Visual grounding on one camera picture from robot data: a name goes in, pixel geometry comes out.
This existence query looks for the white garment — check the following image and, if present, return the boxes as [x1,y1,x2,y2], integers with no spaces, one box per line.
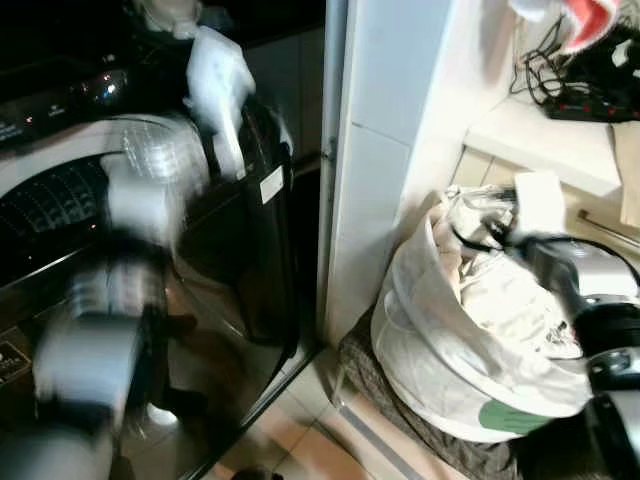
[184,25,257,182]

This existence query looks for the cream clothes pile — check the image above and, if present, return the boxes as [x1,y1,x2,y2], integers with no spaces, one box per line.
[452,190,587,361]

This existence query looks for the black top-loading washing machine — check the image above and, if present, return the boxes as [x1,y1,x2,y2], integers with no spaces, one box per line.
[0,55,303,480]

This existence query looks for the metal rod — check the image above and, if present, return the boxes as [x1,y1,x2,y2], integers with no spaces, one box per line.
[577,209,640,248]

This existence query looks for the white washer sticker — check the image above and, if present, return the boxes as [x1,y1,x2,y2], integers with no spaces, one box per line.
[259,167,287,207]

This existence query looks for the beige cloth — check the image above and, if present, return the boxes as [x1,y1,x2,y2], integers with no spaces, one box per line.
[611,120,640,230]

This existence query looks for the white ledge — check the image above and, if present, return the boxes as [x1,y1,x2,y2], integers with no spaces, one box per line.
[464,93,623,198]

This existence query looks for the white fabric laundry bag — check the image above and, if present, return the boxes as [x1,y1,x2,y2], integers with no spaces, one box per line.
[371,185,603,446]

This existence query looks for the black power strip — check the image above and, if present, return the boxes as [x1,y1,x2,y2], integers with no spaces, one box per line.
[545,88,640,124]

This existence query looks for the red and white item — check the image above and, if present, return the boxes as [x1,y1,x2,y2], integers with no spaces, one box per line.
[558,0,629,54]

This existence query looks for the dark brown floor mat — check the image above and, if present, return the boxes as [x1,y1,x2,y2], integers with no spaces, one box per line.
[335,308,601,480]

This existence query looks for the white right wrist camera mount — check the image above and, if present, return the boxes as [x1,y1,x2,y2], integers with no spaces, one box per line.
[513,170,568,238]

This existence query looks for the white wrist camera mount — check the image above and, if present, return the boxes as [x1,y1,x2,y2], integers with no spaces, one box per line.
[104,165,189,247]
[513,170,568,238]

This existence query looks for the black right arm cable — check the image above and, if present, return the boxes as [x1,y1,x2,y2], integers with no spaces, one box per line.
[452,226,640,283]

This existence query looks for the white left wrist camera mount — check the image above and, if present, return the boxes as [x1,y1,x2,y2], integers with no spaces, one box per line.
[104,165,189,247]

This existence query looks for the grey aluminium door frame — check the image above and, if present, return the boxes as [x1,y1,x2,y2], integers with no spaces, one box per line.
[316,0,353,353]

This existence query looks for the tangled black cables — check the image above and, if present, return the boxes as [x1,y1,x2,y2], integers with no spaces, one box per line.
[509,15,640,109]

